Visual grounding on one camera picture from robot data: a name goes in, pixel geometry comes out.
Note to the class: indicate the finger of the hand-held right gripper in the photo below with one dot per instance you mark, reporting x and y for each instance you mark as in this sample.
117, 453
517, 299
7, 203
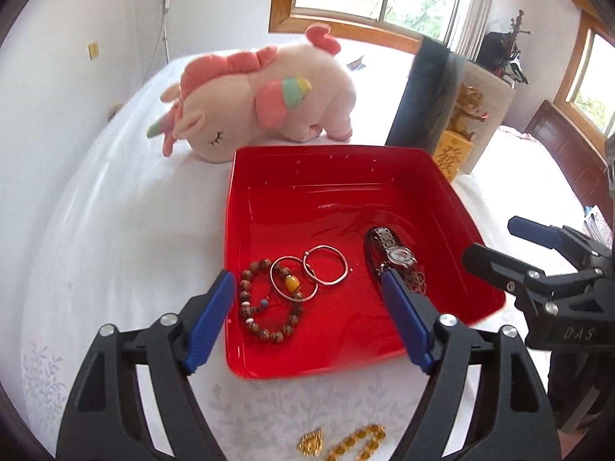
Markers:
495, 261
533, 228

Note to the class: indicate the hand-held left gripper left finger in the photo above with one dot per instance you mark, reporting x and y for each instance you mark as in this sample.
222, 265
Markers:
211, 321

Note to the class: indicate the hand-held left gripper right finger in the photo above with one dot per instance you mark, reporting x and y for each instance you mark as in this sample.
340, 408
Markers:
406, 321

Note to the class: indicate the silver wristwatch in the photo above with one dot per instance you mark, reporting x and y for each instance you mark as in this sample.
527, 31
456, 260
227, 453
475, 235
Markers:
399, 255

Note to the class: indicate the plain silver bangle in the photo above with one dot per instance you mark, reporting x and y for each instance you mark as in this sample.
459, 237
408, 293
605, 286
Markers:
344, 269

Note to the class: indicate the silver bangle with amber bead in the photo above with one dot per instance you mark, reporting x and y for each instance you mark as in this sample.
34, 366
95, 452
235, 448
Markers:
289, 282

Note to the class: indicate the red plastic box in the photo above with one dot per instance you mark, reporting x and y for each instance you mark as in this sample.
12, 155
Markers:
298, 211

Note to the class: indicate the folded newspaper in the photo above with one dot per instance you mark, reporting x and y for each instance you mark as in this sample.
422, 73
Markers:
600, 225

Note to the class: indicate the dark wooden headboard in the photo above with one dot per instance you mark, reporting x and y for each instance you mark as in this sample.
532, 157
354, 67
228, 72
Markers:
567, 144

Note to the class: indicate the golden figurine on yellow block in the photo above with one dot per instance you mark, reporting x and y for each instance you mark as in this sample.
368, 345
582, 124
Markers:
449, 156

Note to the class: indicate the white mattress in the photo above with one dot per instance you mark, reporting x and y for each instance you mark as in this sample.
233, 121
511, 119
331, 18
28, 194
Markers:
144, 225

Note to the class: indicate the small gold pendant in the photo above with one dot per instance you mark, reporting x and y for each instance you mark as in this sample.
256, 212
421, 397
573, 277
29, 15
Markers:
311, 443

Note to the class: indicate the wooden coat rack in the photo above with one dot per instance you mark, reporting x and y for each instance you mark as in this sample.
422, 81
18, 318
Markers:
518, 43

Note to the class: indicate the white curtain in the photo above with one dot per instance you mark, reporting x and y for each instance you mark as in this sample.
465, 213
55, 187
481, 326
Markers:
475, 9

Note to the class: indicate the pink unicorn plush toy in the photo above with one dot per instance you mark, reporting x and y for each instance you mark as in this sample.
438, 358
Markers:
298, 101

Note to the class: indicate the small paper card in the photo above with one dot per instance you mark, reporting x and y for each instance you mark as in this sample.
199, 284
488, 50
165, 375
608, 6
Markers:
358, 63

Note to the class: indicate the narrow wooden frame window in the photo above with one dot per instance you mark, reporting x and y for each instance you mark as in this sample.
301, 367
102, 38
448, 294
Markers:
596, 81

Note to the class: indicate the yellow wall switch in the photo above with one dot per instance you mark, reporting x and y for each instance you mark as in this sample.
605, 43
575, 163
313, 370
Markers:
93, 50

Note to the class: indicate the metal wall fixture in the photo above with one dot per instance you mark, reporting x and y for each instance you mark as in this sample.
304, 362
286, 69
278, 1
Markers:
166, 9

